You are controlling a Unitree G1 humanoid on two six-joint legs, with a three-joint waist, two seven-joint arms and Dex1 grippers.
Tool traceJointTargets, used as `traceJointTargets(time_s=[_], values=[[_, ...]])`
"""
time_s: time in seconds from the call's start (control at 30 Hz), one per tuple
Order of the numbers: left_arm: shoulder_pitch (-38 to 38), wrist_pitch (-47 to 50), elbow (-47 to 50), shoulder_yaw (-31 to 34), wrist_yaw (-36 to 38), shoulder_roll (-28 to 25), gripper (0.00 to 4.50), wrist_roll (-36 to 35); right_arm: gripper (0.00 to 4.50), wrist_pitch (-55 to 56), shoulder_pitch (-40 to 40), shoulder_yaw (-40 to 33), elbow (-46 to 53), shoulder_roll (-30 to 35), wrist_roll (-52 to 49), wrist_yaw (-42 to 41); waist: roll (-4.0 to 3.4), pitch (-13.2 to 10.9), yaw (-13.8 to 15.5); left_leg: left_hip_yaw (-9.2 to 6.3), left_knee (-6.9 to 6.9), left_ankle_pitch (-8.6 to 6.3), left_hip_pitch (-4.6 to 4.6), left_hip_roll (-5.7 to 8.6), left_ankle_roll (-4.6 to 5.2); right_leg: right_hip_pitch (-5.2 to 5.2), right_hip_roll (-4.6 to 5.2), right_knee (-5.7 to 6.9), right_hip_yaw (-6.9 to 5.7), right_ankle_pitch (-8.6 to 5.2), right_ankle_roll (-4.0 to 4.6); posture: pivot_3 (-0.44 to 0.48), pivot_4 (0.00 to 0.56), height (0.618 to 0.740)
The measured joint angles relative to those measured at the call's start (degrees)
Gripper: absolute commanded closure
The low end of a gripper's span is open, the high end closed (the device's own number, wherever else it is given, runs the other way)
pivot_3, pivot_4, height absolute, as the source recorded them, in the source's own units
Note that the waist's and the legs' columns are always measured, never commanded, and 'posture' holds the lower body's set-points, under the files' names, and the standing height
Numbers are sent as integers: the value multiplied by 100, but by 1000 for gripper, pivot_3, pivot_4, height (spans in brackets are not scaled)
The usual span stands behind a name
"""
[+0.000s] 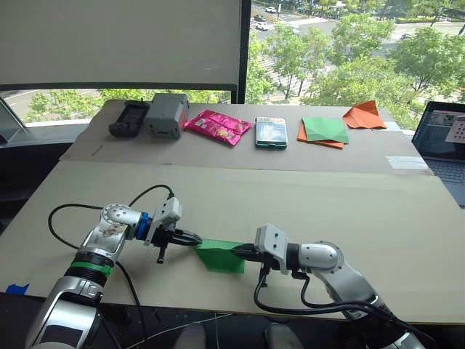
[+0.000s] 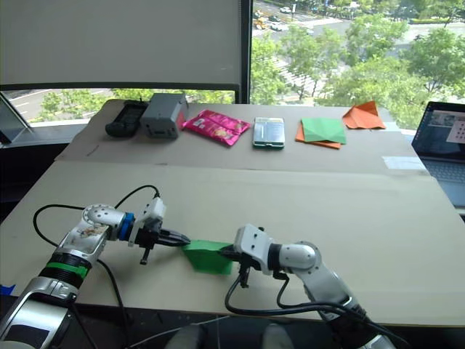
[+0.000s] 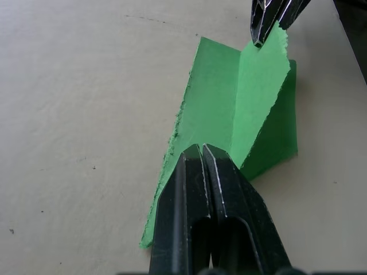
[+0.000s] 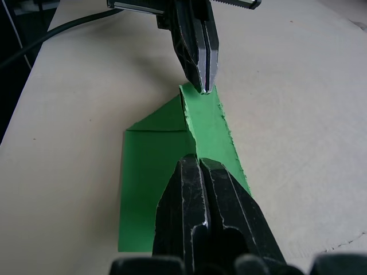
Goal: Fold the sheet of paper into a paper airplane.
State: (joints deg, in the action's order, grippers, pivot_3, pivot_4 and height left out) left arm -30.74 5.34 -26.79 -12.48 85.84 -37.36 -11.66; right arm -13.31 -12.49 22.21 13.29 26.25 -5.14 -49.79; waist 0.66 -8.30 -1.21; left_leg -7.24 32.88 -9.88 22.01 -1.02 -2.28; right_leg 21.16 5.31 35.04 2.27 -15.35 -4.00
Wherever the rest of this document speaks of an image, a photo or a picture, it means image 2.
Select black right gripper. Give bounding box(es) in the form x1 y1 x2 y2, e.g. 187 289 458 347
219 244 263 289

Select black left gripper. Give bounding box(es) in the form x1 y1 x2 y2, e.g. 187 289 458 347
134 224 191 266

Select green paper sheet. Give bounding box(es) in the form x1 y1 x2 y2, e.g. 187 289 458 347
180 239 234 275

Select brown cardboard sheet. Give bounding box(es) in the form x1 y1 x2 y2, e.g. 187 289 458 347
54 99 430 177

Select orange folded paper sheet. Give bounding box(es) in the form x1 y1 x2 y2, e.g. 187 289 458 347
294 121 343 151

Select orange paper airplane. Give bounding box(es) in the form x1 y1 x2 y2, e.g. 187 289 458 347
341 100 387 131

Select gray rounded shape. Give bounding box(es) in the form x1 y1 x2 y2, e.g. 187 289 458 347
169 324 205 349

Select pink snack packet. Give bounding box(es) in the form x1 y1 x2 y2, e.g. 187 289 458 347
181 109 252 148

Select gray plastic box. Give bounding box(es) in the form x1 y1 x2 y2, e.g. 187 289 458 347
139 92 189 140

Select green and white flat box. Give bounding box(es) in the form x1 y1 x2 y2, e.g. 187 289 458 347
252 116 286 151

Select black handheld controller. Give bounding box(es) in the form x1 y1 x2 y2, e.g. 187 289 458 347
105 99 149 139

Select clear tape patch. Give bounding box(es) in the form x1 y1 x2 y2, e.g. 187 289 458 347
381 155 426 171

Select slanted glass panel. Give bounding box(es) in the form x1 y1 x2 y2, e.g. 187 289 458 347
0 91 31 144

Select white roller window blind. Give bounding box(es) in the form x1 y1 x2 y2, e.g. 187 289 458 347
0 0 243 92

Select open laptop computer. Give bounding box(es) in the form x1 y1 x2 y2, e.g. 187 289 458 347
411 101 465 209

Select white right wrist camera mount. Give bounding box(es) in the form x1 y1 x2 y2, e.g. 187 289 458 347
233 223 274 272

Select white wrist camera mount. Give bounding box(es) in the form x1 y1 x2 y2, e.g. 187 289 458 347
233 223 274 272
127 197 168 248

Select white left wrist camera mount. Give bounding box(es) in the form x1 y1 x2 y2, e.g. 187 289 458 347
127 197 168 248

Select thin white cable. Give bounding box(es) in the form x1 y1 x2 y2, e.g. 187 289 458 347
136 314 231 349

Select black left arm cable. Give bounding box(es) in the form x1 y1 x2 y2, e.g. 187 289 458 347
33 185 162 349

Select dark window frame post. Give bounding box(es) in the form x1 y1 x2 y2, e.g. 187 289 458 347
238 0 254 105

